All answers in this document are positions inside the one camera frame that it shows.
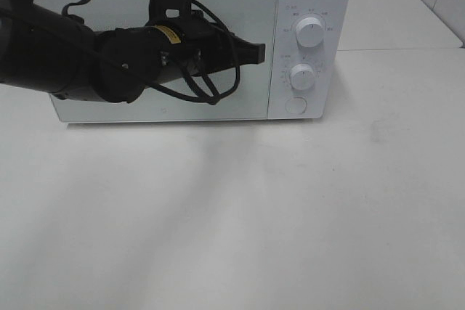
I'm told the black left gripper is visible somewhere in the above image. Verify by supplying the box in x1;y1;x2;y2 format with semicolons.
148;0;265;74

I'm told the white microwave knob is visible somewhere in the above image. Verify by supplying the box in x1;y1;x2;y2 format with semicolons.
295;16;325;48
289;64;316;91

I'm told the round white door-release button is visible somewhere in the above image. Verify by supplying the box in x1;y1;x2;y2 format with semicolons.
285;97;307;115

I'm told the white microwave door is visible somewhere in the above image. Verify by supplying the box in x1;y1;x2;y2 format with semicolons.
48;0;276;123

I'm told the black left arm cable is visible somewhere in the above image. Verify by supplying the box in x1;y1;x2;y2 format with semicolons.
34;0;243;106

